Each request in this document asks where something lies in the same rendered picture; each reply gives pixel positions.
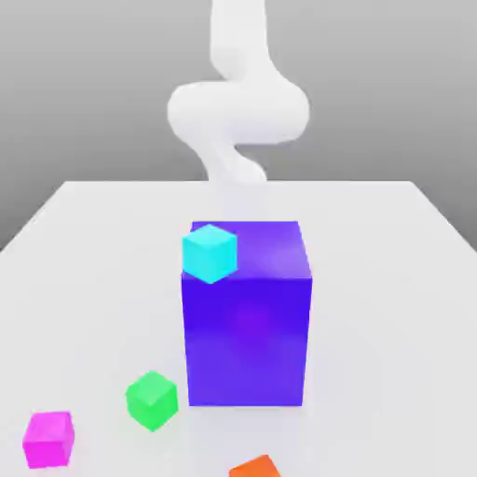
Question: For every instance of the small cyan cube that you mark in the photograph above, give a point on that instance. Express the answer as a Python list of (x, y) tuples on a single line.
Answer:
[(209, 254)]

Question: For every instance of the small orange cube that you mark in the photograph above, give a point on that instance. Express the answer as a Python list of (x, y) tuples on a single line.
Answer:
[(257, 468)]

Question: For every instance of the small green cube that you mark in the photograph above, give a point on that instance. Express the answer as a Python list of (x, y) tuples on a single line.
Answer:
[(152, 401)]

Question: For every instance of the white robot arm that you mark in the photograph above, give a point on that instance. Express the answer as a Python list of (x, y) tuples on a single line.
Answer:
[(238, 108)]

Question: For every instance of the small magenta cube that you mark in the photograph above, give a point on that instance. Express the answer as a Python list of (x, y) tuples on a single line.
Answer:
[(47, 440)]

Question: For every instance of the large purple box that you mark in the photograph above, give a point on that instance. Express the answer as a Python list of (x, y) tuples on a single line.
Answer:
[(246, 335)]

